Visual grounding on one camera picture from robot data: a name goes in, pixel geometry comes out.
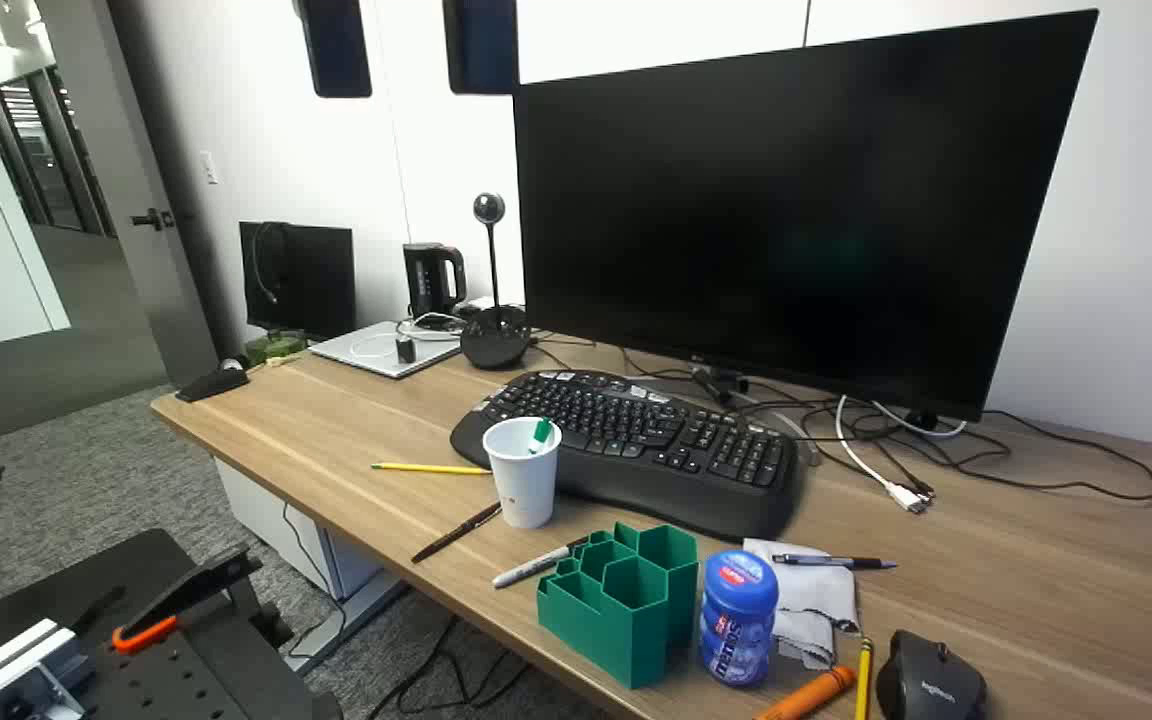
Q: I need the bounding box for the large black computer monitor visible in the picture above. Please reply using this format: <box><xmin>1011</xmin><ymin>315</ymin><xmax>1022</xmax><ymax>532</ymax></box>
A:
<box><xmin>510</xmin><ymin>6</ymin><xmax>1106</xmax><ymax>422</ymax></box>

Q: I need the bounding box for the white drawer cabinet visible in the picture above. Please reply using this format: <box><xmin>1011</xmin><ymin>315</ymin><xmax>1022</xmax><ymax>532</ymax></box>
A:
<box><xmin>213</xmin><ymin>456</ymin><xmax>408</xmax><ymax>673</ymax></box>

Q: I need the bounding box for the white paper cup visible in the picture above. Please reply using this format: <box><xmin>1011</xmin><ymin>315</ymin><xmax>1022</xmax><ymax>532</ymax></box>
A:
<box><xmin>481</xmin><ymin>413</ymin><xmax>568</xmax><ymax>532</ymax></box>

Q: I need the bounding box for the blue plastic jar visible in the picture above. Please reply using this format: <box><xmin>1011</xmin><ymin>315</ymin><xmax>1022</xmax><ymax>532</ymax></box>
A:
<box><xmin>696</xmin><ymin>548</ymin><xmax>783</xmax><ymax>693</ymax></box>

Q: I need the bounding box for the yellow pencil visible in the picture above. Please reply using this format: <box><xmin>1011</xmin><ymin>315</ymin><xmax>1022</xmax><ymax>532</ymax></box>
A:
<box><xmin>851</xmin><ymin>639</ymin><xmax>881</xmax><ymax>720</ymax></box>
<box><xmin>369</xmin><ymin>461</ymin><xmax>494</xmax><ymax>481</ymax></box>

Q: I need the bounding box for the black ergonomic keyboard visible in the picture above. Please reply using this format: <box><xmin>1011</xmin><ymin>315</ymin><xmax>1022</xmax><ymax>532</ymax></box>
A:
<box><xmin>450</xmin><ymin>365</ymin><xmax>807</xmax><ymax>542</ymax></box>

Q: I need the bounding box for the black computer mouse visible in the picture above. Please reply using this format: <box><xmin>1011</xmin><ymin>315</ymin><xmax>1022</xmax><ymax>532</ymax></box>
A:
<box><xmin>871</xmin><ymin>628</ymin><xmax>993</xmax><ymax>720</ymax></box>

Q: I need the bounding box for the aluminium rail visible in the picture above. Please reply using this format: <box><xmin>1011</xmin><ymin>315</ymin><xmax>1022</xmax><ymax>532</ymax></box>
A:
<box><xmin>0</xmin><ymin>614</ymin><xmax>90</xmax><ymax>720</ymax></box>

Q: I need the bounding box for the silver laptop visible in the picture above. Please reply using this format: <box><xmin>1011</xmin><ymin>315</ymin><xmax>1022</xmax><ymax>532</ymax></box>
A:
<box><xmin>309</xmin><ymin>315</ymin><xmax>467</xmax><ymax>385</ymax></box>

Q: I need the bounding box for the flat black object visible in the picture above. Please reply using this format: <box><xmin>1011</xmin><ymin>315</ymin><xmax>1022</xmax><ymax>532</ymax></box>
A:
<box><xmin>174</xmin><ymin>354</ymin><xmax>258</xmax><ymax>405</ymax></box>

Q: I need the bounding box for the black door handle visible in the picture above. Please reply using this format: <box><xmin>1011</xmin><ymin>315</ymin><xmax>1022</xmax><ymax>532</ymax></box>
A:
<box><xmin>129</xmin><ymin>202</ymin><xmax>182</xmax><ymax>235</ymax></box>

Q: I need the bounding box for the black orange clamp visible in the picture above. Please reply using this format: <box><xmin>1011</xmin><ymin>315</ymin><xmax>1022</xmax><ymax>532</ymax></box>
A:
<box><xmin>110</xmin><ymin>548</ymin><xmax>266</xmax><ymax>656</ymax></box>

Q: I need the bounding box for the grey door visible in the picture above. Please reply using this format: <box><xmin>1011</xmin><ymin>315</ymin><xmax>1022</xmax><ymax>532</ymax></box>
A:
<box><xmin>38</xmin><ymin>0</ymin><xmax>224</xmax><ymax>391</ymax></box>

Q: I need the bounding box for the black pen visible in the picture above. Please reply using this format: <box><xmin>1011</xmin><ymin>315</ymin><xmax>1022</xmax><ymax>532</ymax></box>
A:
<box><xmin>408</xmin><ymin>500</ymin><xmax>504</xmax><ymax>569</ymax></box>
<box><xmin>770</xmin><ymin>548</ymin><xmax>901</xmax><ymax>575</ymax></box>

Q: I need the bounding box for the dark wall panel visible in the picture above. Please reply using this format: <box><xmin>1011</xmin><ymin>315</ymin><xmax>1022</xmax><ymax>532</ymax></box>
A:
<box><xmin>295</xmin><ymin>0</ymin><xmax>377</xmax><ymax>98</ymax></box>
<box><xmin>440</xmin><ymin>0</ymin><xmax>523</xmax><ymax>94</ymax></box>

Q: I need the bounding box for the black electric kettle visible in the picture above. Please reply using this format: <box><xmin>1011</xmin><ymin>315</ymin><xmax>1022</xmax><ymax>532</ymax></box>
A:
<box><xmin>399</xmin><ymin>239</ymin><xmax>474</xmax><ymax>323</ymax></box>

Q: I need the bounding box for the orange crayon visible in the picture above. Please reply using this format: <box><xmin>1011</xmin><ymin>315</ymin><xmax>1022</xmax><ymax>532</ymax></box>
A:
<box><xmin>752</xmin><ymin>660</ymin><xmax>860</xmax><ymax>720</ymax></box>

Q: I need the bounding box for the black cable bundle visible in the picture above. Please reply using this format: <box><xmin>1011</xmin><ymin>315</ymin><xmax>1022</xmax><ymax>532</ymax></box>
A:
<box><xmin>680</xmin><ymin>354</ymin><xmax>1152</xmax><ymax>508</ymax></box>

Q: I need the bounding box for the white cable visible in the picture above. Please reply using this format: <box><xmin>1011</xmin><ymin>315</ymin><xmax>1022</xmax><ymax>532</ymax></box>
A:
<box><xmin>828</xmin><ymin>391</ymin><xmax>972</xmax><ymax>521</ymax></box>

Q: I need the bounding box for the white paper sheet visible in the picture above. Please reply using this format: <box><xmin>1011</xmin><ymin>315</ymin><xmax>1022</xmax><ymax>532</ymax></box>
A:
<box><xmin>739</xmin><ymin>534</ymin><xmax>863</xmax><ymax>673</ymax></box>

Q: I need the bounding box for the green plastic desk organizer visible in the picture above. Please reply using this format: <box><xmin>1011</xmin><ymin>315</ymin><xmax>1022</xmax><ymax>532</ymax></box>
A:
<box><xmin>532</xmin><ymin>521</ymin><xmax>704</xmax><ymax>693</ymax></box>

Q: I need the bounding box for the black conference webcam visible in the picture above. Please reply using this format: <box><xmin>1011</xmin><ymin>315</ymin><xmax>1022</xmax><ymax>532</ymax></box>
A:
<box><xmin>457</xmin><ymin>186</ymin><xmax>537</xmax><ymax>370</ymax></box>

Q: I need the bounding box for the white marker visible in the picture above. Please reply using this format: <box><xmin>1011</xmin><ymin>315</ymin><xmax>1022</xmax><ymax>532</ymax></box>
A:
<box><xmin>490</xmin><ymin>539</ymin><xmax>577</xmax><ymax>590</ymax></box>

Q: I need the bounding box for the small black monitor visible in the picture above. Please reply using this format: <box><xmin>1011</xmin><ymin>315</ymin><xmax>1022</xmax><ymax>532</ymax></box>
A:
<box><xmin>235</xmin><ymin>220</ymin><xmax>362</xmax><ymax>345</ymax></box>

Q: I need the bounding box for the black robot table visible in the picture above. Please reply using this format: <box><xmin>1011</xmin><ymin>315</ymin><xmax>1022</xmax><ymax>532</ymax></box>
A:
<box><xmin>0</xmin><ymin>529</ymin><xmax>340</xmax><ymax>720</ymax></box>

